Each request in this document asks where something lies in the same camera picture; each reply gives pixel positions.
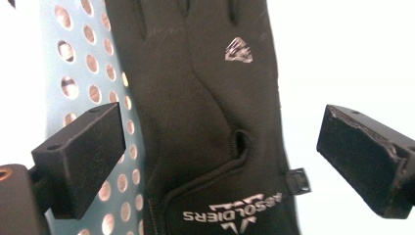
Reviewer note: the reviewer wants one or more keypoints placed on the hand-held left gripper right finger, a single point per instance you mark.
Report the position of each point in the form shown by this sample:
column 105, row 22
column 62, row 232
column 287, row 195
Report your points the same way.
column 368, row 163

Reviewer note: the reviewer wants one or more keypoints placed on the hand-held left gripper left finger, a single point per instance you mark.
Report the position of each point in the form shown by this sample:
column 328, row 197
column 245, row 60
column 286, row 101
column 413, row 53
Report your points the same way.
column 81, row 156

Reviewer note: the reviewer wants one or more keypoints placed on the black glove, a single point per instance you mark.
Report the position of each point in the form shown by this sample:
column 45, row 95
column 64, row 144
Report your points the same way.
column 195, row 114

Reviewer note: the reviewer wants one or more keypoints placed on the light blue perforated panel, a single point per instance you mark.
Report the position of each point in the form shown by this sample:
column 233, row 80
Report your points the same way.
column 78, row 78

